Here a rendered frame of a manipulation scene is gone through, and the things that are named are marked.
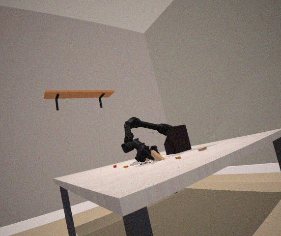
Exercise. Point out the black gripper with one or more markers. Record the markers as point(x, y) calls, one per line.
point(143, 151)

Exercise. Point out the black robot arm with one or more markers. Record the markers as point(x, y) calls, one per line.
point(130, 144)

